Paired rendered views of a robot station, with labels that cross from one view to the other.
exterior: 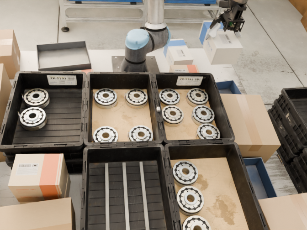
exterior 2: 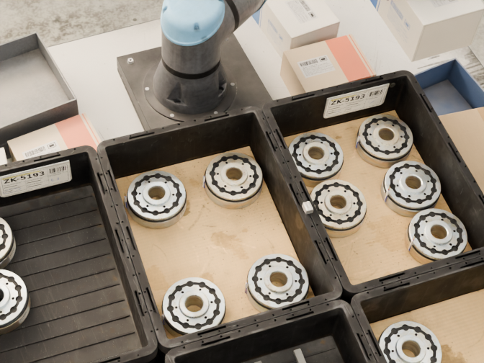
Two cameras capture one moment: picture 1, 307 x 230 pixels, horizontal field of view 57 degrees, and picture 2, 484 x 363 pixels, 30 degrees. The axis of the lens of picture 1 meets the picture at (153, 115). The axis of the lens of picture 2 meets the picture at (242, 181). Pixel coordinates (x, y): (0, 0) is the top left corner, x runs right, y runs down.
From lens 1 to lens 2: 42 cm
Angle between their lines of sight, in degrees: 8
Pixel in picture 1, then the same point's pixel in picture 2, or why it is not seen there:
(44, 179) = not seen: outside the picture
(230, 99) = (467, 126)
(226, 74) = not seen: hidden behind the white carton
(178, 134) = (364, 254)
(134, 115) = (242, 228)
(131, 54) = (186, 56)
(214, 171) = (474, 328)
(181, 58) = (308, 26)
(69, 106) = (70, 242)
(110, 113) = (180, 238)
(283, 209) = not seen: outside the picture
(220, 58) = (434, 42)
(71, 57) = (10, 88)
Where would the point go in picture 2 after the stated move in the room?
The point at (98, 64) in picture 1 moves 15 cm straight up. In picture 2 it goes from (86, 86) to (80, 37)
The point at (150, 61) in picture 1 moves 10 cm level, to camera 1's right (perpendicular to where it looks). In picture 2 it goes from (226, 48) to (272, 48)
